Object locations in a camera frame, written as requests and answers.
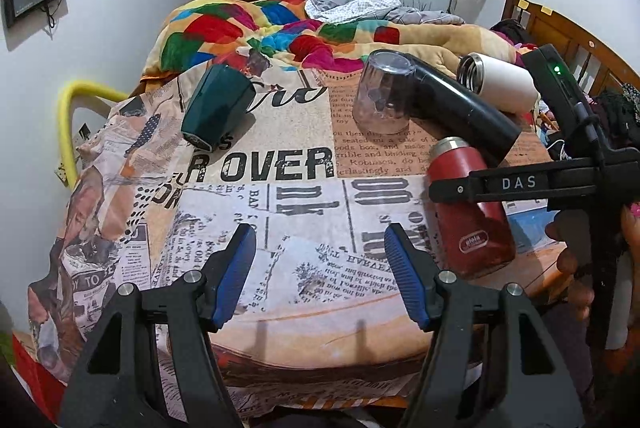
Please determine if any colourful patchwork blanket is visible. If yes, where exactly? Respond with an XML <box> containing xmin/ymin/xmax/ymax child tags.
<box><xmin>141</xmin><ymin>0</ymin><xmax>518</xmax><ymax>84</ymax></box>

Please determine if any white thermos flask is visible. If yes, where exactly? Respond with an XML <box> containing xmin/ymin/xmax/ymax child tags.
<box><xmin>457</xmin><ymin>52</ymin><xmax>539</xmax><ymax>115</ymax></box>

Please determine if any black thermos flask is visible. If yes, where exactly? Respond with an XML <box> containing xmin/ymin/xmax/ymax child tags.
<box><xmin>402</xmin><ymin>53</ymin><xmax>521</xmax><ymax>167</ymax></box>

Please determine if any yellow foam-padded rail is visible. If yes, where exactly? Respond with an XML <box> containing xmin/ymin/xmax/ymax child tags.
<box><xmin>55</xmin><ymin>79</ymin><xmax>129</xmax><ymax>190</ymax></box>

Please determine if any wooden bed headboard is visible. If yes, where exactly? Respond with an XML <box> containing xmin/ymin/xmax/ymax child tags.
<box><xmin>502</xmin><ymin>0</ymin><xmax>639</xmax><ymax>98</ymax></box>

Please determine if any clear plastic cup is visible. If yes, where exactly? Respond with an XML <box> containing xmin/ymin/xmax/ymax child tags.
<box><xmin>352</xmin><ymin>50</ymin><xmax>414</xmax><ymax>136</ymax></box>

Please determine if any person's hand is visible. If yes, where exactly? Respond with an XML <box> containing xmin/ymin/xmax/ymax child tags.
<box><xmin>544</xmin><ymin>201</ymin><xmax>640</xmax><ymax>321</ymax></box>

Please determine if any checked grey cloth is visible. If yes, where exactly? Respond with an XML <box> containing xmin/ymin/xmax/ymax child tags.
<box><xmin>305</xmin><ymin>0</ymin><xmax>464</xmax><ymax>25</ymax></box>

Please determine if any newspaper print tablecloth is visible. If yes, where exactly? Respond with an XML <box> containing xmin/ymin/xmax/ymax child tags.
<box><xmin>27</xmin><ymin>60</ymin><xmax>572</xmax><ymax>418</ymax></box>

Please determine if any dark green cup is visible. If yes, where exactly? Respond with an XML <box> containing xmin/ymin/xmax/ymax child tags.
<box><xmin>181</xmin><ymin>64</ymin><xmax>256</xmax><ymax>152</ymax></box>

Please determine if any red thermos flask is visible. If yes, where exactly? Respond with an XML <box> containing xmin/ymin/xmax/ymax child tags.
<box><xmin>424</xmin><ymin>136</ymin><xmax>516</xmax><ymax>280</ymax></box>

